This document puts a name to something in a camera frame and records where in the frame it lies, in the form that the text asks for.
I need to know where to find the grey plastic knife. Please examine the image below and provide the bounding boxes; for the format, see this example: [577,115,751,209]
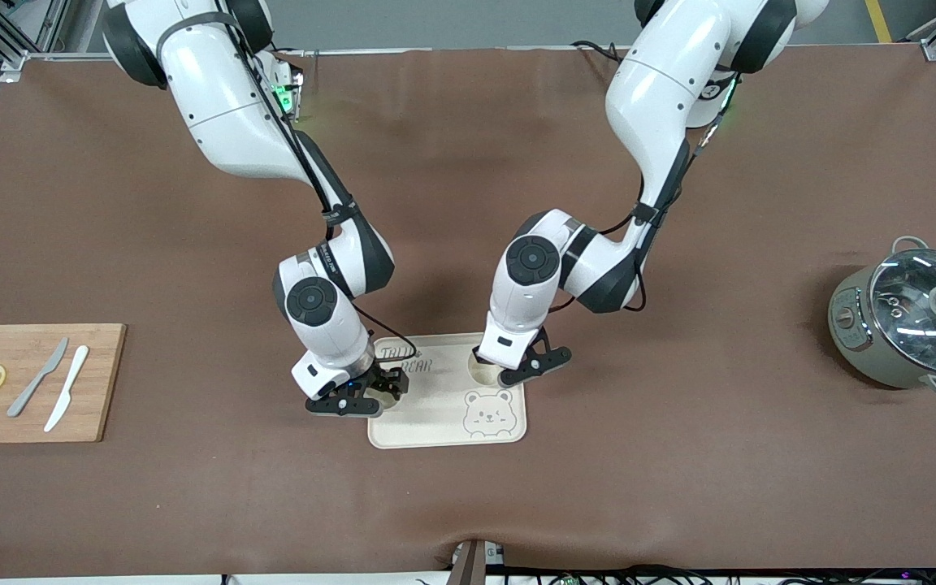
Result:
[6,337,70,418]

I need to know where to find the beige bear print tray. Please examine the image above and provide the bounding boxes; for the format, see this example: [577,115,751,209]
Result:
[367,331,528,449]

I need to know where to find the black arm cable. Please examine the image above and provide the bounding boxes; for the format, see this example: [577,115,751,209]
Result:
[208,0,418,362]
[553,73,741,314]

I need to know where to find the wooden cutting board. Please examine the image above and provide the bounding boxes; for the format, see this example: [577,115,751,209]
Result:
[0,323,128,444]

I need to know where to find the grey-green electric cooking pot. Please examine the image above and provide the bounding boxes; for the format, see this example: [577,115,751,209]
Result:
[828,236,936,399]

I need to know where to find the brown table cloth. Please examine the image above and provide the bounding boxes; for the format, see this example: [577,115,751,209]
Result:
[0,45,936,579]

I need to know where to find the white plastic knife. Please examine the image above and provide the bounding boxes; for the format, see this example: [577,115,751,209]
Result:
[44,345,90,433]

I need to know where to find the white IKEA cup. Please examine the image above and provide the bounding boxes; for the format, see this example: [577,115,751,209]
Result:
[364,375,405,414]
[468,357,509,385]

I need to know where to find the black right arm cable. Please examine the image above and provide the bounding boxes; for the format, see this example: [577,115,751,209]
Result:
[208,0,418,362]

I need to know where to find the glass pot lid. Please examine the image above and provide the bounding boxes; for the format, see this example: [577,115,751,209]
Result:
[869,249,936,376]

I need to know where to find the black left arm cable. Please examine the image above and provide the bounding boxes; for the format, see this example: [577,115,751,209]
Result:
[553,73,741,314]

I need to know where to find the black base cables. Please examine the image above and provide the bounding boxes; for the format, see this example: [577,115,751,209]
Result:
[571,39,625,64]

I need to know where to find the metal table clamp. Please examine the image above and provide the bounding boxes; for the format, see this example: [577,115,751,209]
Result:
[445,539,505,585]

